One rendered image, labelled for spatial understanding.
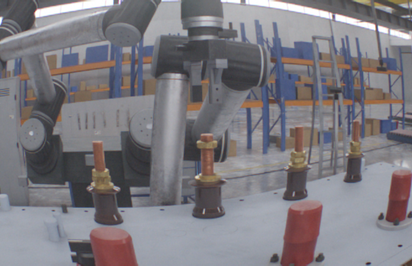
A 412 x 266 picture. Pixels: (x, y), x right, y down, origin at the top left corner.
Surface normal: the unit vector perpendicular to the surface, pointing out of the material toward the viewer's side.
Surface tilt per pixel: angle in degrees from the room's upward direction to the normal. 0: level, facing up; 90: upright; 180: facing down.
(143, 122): 60
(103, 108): 90
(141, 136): 64
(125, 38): 144
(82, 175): 90
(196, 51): 90
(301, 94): 90
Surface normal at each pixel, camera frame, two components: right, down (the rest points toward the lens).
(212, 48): 0.49, 0.08
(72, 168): 0.18, 0.11
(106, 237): -0.04, -0.98
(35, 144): 0.20, -0.32
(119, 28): -0.25, 0.81
